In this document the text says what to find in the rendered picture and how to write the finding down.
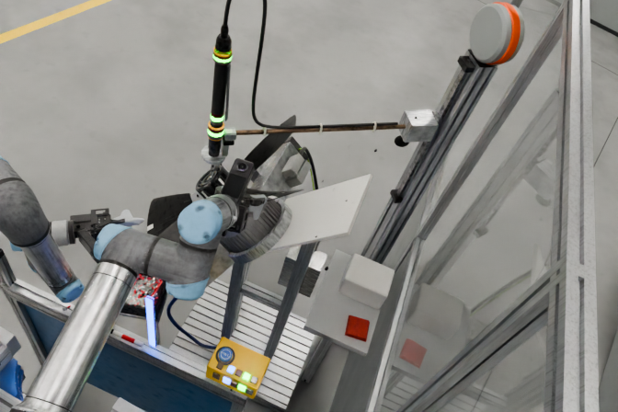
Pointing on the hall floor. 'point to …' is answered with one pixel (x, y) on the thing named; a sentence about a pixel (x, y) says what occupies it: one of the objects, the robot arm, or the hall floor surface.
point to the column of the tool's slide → (454, 120)
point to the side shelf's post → (315, 360)
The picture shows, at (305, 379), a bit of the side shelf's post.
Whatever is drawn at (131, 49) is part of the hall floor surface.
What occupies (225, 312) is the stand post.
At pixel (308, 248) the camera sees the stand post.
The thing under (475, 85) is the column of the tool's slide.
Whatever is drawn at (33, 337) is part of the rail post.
